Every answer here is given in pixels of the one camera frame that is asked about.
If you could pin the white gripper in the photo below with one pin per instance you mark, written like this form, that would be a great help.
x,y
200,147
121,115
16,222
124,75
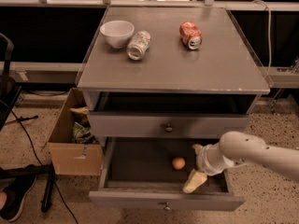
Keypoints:
x,y
202,161

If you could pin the orange fruit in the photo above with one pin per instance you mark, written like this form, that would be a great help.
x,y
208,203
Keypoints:
x,y
178,163

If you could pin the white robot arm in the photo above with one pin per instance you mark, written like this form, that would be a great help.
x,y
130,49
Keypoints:
x,y
236,149

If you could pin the round metal drawer knob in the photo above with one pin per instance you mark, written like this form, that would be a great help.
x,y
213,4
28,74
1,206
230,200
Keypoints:
x,y
168,128

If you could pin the lower metal drawer knob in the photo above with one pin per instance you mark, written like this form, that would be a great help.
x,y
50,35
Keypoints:
x,y
166,206

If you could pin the open grey middle drawer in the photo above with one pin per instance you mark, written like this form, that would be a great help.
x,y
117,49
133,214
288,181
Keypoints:
x,y
138,173

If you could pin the grey drawer cabinet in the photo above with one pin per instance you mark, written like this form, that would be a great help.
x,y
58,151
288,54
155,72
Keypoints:
x,y
218,78

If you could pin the closed grey top drawer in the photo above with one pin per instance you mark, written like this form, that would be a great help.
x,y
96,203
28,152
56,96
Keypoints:
x,y
105,124

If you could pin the green snack bag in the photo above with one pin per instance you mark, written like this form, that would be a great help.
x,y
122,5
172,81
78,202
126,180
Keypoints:
x,y
81,135

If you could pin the brown cardboard box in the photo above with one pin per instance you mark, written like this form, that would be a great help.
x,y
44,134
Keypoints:
x,y
67,156

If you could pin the orange soda can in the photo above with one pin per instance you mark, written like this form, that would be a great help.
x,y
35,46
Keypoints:
x,y
190,35

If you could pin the white green soda can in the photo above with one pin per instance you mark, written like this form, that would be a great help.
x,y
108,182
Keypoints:
x,y
138,45

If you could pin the black stand base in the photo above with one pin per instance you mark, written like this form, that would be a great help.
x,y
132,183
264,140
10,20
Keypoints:
x,y
47,170

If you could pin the white ceramic bowl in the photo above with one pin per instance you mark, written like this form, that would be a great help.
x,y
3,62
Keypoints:
x,y
117,33

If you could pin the black sneaker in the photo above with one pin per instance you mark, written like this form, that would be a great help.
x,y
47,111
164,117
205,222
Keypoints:
x,y
12,197

